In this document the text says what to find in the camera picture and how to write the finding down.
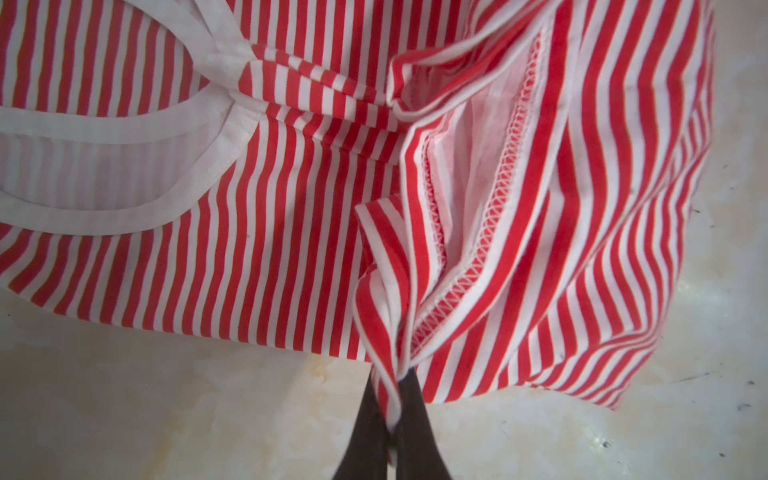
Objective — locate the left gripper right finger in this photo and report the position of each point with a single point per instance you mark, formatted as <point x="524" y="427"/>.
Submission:
<point x="418" y="457"/>

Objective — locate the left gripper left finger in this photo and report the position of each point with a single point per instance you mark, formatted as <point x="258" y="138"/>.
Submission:
<point x="366" y="456"/>

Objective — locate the red white striped tank top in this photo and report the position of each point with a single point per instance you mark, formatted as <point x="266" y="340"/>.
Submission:
<point x="483" y="193"/>

